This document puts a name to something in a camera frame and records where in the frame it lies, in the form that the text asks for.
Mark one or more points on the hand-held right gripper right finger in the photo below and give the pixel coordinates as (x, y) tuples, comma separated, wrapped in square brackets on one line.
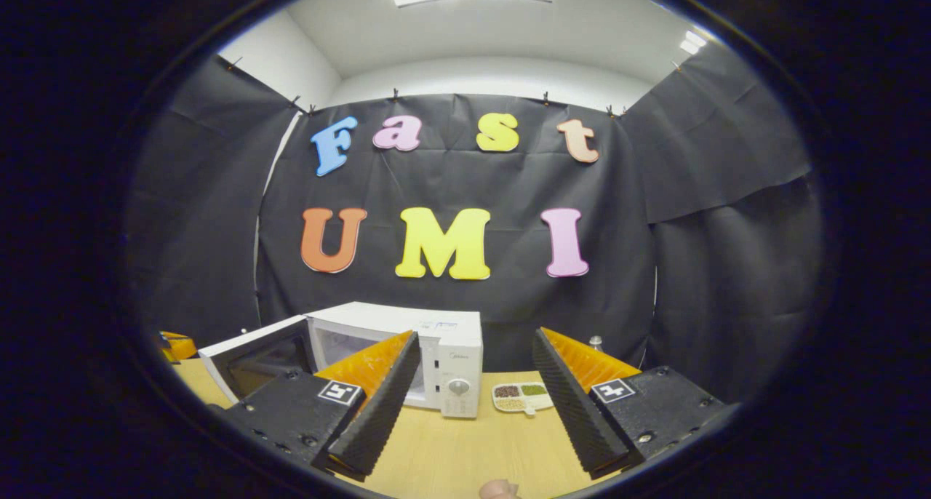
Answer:
[(574, 412)]

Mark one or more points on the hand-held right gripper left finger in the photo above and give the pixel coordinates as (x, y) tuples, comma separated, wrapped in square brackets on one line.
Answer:
[(378, 412)]

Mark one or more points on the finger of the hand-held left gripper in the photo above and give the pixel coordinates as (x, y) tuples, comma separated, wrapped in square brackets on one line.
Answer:
[(178, 346)]

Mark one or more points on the white microwave oven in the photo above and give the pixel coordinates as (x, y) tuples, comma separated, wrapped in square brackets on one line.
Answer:
[(458, 361)]

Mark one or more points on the divided white dish of beans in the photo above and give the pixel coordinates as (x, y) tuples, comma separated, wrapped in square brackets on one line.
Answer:
[(509, 393)]

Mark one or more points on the small ceiling light panel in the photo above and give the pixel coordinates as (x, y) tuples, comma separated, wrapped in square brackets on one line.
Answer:
[(692, 42)]

